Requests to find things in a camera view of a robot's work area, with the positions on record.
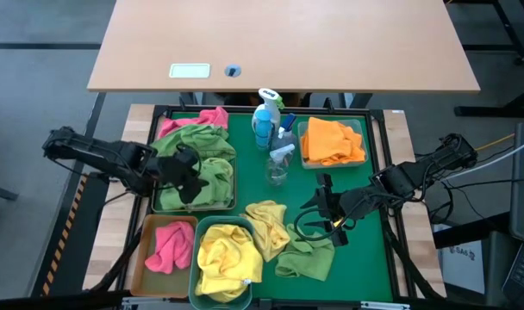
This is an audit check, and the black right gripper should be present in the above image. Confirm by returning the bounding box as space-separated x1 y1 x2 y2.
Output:
300 172 377 247

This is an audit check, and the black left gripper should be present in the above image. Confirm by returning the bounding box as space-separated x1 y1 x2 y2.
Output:
156 145 210 206

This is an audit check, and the yellow microfiber towel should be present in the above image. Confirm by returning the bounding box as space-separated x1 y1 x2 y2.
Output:
196 223 264 285
195 279 246 304
240 200 292 263

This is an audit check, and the pink microfiber towel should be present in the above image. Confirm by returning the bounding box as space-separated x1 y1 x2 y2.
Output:
157 106 230 140
144 220 196 276

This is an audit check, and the clear spray bottle white trigger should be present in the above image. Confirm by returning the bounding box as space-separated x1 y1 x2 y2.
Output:
265 143 296 186

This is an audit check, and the green table mat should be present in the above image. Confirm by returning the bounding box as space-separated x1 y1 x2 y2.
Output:
153 110 395 302

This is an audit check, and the clear bottle blue cap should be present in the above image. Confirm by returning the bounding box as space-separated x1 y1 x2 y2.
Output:
271 113 297 150

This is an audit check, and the blue plastic bottle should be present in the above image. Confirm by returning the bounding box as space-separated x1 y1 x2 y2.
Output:
253 108 274 151

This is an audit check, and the clear plastic bin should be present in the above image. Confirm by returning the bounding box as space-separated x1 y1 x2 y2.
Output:
296 119 370 171

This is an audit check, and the tan plastic bin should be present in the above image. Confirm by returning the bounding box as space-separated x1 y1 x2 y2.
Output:
130 214 199 298

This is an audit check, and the teal plastic bin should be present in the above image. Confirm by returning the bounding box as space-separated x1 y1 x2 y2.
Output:
188 214 254 310

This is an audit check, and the white spray bottle green trigger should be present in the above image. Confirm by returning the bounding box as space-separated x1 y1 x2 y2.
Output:
252 87 286 130

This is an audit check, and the white rectangular desk plate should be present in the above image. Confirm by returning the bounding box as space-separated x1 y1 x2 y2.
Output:
169 63 212 79

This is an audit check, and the black desk underframe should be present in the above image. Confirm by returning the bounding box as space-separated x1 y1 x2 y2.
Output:
178 91 375 109

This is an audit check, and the black yellow hazard strip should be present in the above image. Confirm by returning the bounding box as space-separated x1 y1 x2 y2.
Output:
41 174 89 297

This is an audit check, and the white labelled box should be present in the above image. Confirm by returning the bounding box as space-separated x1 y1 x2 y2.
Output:
440 239 487 296

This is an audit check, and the beige wooden desk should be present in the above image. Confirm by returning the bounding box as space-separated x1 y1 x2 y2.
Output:
87 0 482 94

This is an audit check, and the black laptop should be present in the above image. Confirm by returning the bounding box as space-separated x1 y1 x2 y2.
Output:
501 122 524 309

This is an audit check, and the metal wire basket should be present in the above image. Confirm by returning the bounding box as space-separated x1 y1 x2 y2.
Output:
151 155 239 215

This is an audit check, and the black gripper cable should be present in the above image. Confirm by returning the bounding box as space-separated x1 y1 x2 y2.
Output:
292 206 353 242

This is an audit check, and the black cable sleeve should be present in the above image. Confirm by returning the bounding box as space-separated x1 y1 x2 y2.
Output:
381 217 445 301
89 226 143 294

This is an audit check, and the white cable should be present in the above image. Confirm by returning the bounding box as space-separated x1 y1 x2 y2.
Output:
440 139 524 182

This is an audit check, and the black metal table frame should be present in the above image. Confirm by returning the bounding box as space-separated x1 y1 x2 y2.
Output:
453 0 524 120

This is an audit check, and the yellow cable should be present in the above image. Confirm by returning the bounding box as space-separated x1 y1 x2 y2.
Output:
475 132 516 152

